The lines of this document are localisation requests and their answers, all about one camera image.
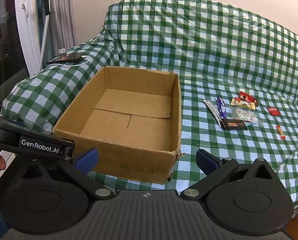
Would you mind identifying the dark brown snack packet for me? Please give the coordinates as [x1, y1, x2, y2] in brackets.
[221, 119, 247, 131]

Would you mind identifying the silver snack packet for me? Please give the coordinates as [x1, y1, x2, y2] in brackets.
[203, 100, 224, 128]

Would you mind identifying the purple chocolate bar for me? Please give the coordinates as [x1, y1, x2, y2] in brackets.
[217, 97, 227, 119]

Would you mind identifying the clear candy bag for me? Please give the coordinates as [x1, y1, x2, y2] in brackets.
[230, 106, 263, 126]

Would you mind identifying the yellow cow snack bar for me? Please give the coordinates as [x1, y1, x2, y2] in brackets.
[230, 97, 256, 111]

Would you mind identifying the small red yellow candy stick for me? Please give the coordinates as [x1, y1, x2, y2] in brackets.
[276, 125, 286, 140]

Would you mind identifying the small red square packet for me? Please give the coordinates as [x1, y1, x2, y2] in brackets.
[267, 107, 281, 116]

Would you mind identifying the open cardboard box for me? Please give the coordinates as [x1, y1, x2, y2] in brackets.
[52, 66, 182, 184]

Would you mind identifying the red chocolate wrapper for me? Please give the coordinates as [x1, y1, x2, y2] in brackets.
[238, 92, 258, 107]

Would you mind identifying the green checkered cloth cover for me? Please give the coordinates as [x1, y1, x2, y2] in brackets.
[1, 0, 298, 213]

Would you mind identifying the black smartphone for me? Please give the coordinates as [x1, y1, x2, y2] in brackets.
[46, 53, 83, 65]

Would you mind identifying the white curtain clip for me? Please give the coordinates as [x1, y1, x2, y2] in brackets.
[58, 48, 65, 54]

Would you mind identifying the grey curtain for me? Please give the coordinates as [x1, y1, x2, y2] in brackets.
[36, 0, 76, 65]

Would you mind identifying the white charging cable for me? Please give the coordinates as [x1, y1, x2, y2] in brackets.
[49, 55, 92, 68]

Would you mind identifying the braided pole with black handle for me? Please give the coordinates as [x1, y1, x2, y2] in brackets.
[38, 0, 51, 72]

